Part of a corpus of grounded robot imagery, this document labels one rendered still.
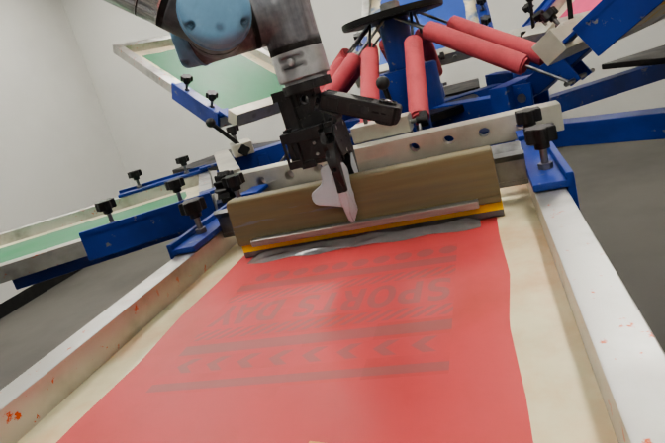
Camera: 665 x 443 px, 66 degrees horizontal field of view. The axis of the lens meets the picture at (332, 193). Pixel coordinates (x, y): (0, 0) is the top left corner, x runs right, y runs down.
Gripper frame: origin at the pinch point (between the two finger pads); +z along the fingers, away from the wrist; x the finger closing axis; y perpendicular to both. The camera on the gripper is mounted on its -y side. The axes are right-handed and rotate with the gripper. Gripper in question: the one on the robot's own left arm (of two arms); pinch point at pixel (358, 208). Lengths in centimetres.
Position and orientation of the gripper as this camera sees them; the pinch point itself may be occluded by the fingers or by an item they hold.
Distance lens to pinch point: 76.4
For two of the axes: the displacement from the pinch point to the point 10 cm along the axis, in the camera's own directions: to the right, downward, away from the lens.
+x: -2.5, 2.9, -9.2
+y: -9.2, 2.1, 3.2
